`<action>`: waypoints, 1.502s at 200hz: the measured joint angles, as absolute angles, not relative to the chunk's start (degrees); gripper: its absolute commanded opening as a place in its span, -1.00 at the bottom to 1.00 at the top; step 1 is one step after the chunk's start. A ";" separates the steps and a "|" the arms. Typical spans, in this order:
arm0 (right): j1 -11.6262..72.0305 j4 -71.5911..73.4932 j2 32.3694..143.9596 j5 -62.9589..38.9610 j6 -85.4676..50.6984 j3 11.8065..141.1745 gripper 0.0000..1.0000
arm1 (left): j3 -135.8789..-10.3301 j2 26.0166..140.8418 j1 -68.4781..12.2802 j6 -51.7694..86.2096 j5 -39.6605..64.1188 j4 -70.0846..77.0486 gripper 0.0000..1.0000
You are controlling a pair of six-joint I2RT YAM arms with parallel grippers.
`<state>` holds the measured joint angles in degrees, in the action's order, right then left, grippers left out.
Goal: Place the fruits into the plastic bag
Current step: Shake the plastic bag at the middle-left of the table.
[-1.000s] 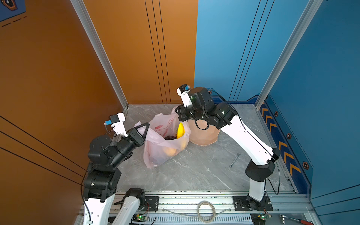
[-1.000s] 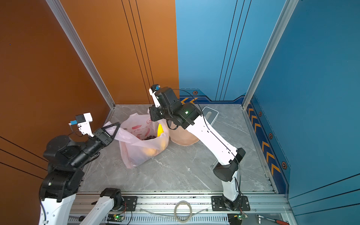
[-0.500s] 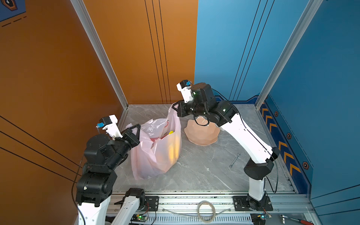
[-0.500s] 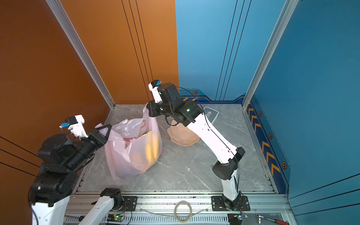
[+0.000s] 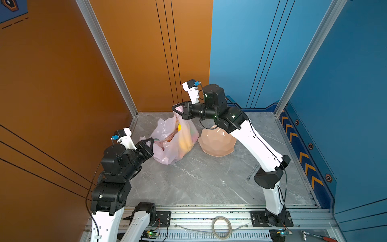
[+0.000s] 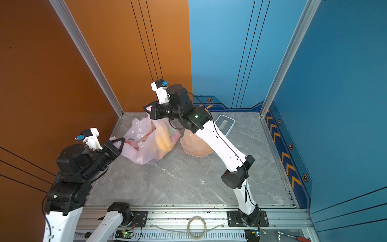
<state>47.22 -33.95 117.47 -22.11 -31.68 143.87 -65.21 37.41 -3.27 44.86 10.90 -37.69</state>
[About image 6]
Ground wooden fruit plate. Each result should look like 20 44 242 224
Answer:
180 129 214 157

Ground aluminium corner post right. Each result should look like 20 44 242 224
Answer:
260 0 321 118

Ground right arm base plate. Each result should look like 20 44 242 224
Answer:
227 210 270 227

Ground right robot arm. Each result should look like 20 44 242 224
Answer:
143 79 261 227

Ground right green circuit board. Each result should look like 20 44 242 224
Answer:
244 229 267 242

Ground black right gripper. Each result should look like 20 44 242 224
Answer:
143 100 185 121

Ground white grey tissue box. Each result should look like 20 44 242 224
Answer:
215 115 235 137

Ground pink printed plastic bag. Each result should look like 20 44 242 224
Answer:
121 117 180 165

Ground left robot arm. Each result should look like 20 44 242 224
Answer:
42 138 125 242

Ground aluminium corner post left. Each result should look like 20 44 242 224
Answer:
49 0 125 118

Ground aluminium corner post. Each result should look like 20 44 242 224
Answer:
49 0 125 118
260 0 321 118

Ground left green circuit board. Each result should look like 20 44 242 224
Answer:
114 230 135 239

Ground green circuit board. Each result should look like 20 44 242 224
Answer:
114 230 135 239
244 229 267 242

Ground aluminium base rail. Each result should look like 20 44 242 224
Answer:
72 205 318 242

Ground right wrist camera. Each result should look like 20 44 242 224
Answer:
151 79 169 104

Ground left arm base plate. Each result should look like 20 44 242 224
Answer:
129 210 148 228

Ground red handled screwdriver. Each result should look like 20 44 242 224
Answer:
275 231 311 242

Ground coiled clear tube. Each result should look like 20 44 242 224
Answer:
150 216 224 240

